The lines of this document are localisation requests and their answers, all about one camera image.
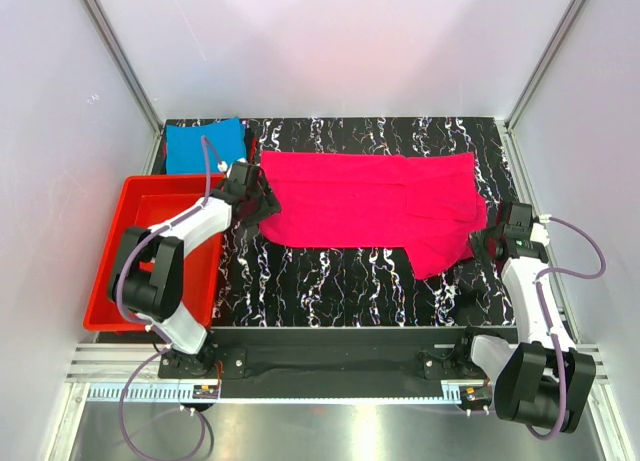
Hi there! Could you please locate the aluminium frame post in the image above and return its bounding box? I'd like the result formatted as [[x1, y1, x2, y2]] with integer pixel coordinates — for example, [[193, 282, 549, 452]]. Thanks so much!
[[72, 0, 166, 137], [502, 0, 601, 132]]

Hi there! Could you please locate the right aluminium frame post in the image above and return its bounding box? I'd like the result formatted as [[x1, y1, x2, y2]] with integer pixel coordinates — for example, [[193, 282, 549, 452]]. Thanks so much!
[[502, 0, 601, 132]]

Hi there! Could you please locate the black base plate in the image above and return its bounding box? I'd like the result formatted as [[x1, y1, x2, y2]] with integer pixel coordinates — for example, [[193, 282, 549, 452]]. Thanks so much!
[[94, 325, 571, 400]]

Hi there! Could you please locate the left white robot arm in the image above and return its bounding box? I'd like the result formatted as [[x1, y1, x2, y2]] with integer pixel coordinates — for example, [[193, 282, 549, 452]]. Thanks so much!
[[108, 160, 281, 377]]

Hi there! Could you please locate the left aluminium frame post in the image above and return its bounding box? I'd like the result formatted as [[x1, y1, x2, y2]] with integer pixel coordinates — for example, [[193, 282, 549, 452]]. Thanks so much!
[[72, 0, 166, 137]]

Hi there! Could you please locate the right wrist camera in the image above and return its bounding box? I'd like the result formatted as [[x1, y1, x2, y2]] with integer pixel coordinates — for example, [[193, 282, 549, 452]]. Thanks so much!
[[530, 214, 551, 247]]

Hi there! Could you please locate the red plastic bin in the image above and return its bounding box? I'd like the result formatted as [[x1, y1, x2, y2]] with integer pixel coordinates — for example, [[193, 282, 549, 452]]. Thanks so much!
[[82, 173, 231, 332]]

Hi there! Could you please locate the blue folded t shirt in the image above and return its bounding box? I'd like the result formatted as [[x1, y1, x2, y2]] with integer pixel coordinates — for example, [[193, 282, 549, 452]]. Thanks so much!
[[165, 117, 248, 175]]

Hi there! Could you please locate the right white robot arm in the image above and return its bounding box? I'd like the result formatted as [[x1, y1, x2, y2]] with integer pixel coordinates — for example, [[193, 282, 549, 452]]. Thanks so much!
[[453, 202, 606, 440]]

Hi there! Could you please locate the pink t shirt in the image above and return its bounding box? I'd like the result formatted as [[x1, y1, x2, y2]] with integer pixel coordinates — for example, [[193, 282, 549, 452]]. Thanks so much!
[[260, 151, 488, 279]]

